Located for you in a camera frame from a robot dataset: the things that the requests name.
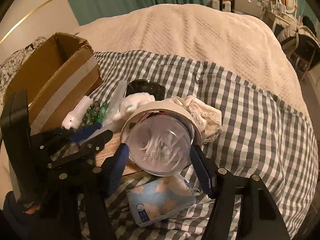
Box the white plastic bottle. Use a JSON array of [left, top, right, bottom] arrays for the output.
[[62, 95, 93, 129]]

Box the white lace cloth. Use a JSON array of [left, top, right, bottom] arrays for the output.
[[169, 95, 222, 144]]

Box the clear cotton swab jar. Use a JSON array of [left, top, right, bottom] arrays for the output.
[[126, 114, 192, 177]]

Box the green snack packet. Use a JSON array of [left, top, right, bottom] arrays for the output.
[[96, 101, 108, 124]]

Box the brown printed paper box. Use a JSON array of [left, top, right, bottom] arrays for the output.
[[95, 132, 142, 176]]

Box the blue cloud tissue pack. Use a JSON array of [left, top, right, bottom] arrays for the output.
[[126, 174, 196, 227]]

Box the clear plastic bag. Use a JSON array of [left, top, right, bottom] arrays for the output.
[[102, 80, 127, 126]]

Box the white plush toy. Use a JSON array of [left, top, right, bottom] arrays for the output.
[[112, 92, 155, 121]]

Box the grey checkered cloth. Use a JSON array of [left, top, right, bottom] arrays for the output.
[[90, 50, 319, 239]]

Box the brown cardboard box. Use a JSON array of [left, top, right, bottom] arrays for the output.
[[4, 33, 102, 134]]

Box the beige tape roll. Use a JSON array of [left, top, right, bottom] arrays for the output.
[[120, 100, 202, 147]]

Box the black cup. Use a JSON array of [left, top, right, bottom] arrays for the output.
[[125, 79, 165, 101]]

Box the cream textured blanket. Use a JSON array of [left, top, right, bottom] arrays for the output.
[[74, 4, 309, 116]]

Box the dark chair with clothes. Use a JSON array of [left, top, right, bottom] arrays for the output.
[[277, 16, 319, 80]]

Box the grey cabinet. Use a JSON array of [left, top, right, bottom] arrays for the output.
[[233, 0, 265, 18]]

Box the green bead bracelet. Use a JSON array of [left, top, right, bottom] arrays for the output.
[[79, 101, 101, 131]]

